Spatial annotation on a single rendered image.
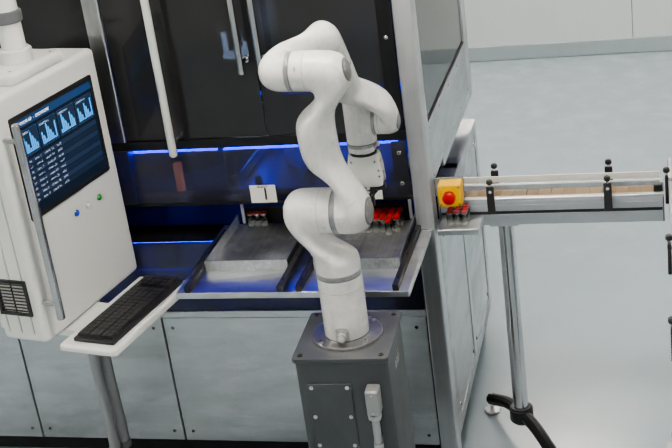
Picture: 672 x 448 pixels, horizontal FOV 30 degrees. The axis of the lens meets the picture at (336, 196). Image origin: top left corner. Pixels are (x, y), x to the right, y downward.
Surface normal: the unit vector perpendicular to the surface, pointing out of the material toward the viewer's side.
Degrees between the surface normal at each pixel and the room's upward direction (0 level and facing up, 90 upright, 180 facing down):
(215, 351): 90
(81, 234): 90
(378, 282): 0
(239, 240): 0
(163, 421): 90
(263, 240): 0
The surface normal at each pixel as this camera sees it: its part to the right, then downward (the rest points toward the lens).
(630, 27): -0.22, 0.40
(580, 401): -0.13, -0.92
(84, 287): 0.91, 0.05
